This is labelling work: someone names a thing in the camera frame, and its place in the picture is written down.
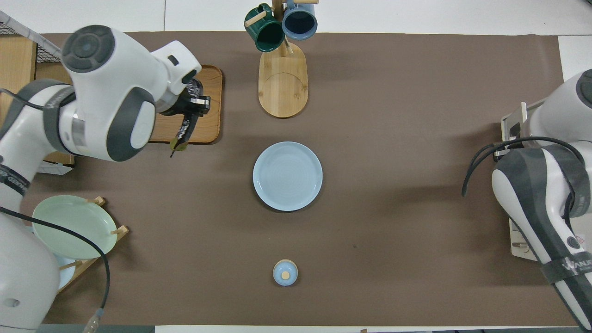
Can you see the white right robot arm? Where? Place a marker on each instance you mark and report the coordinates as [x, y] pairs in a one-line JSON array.
[[532, 194]]

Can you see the white marble print cloth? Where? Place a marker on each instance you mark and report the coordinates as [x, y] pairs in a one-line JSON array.
[[27, 32]]

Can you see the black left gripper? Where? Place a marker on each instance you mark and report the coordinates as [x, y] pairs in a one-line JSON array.
[[173, 104]]

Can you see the dark green mug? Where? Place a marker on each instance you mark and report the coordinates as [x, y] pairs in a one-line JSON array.
[[266, 34]]

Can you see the light blue plate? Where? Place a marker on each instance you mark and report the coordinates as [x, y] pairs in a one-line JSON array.
[[67, 277], [287, 175]]

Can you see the pale green plate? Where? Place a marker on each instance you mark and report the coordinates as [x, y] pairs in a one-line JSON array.
[[78, 222]]

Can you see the wooden serving tray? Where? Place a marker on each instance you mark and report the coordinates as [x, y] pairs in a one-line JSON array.
[[210, 129]]

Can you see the wooden mug tree stand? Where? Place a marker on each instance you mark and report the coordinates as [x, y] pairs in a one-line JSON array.
[[282, 92]]

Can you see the white toaster oven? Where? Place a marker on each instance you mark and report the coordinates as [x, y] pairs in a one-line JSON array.
[[520, 236]]

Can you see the blue mug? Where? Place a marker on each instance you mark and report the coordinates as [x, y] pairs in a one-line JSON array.
[[299, 23]]

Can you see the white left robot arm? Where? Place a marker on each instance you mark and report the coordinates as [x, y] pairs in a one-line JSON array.
[[115, 69]]

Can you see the brown table mat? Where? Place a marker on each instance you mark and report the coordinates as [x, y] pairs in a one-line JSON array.
[[370, 185]]

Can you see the wooden plate rack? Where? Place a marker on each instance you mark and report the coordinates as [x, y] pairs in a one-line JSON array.
[[122, 229]]

